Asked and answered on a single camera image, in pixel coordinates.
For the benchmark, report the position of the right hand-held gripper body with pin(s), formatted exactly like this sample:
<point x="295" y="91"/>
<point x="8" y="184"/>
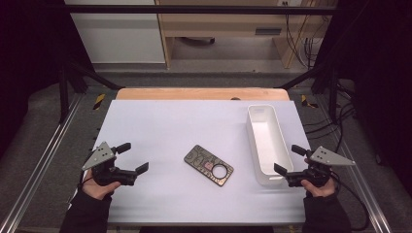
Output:
<point x="327" y="157"/>

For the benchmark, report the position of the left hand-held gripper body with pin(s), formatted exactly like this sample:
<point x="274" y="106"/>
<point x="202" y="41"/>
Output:
<point x="103" y="157"/>

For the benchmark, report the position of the dark patterned phone case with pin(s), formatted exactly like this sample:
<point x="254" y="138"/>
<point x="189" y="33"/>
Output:
<point x="202" y="161"/>

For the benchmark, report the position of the person's left hand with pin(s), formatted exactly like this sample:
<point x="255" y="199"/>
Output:
<point x="97" y="191"/>

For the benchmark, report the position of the person's right hand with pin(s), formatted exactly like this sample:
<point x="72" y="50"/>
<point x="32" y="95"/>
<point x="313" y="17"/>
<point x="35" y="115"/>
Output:
<point x="320" y="191"/>

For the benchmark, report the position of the white plastic bin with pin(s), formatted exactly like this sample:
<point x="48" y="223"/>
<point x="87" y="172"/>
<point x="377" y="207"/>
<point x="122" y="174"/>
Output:
<point x="268" y="145"/>

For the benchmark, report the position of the white table sheet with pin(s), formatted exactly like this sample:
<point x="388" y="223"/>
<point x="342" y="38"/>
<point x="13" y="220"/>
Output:
<point x="162" y="129"/>

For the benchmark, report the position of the yellow black hazard tape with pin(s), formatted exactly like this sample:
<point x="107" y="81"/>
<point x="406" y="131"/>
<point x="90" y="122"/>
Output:
<point x="306" y="102"/>
<point x="99" y="101"/>

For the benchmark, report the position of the wooden table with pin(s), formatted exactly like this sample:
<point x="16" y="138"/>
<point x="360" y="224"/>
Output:
<point x="194" y="93"/>

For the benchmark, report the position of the black curtain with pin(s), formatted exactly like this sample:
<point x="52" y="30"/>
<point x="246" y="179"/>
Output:
<point x="29" y="64"/>
<point x="382" y="81"/>

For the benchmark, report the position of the white cabinet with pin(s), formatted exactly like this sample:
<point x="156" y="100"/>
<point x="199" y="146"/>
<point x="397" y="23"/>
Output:
<point x="120" y="35"/>

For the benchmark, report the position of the grey desk label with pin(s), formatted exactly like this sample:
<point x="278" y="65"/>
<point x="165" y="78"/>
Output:
<point x="267" y="31"/>

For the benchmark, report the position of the wooden desk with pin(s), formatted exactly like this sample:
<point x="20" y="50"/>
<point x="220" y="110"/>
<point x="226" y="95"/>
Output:
<point x="223" y="22"/>

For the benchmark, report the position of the aluminium floor rail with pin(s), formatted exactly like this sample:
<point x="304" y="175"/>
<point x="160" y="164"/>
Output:
<point x="42" y="158"/>
<point x="362" y="184"/>

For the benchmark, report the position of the black frame strut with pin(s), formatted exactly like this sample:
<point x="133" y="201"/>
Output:
<point x="94" y="77"/>
<point x="304" y="77"/>

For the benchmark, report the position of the black horizontal frame bar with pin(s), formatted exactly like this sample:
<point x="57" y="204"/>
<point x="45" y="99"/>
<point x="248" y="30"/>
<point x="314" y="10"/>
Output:
<point x="194" y="9"/>

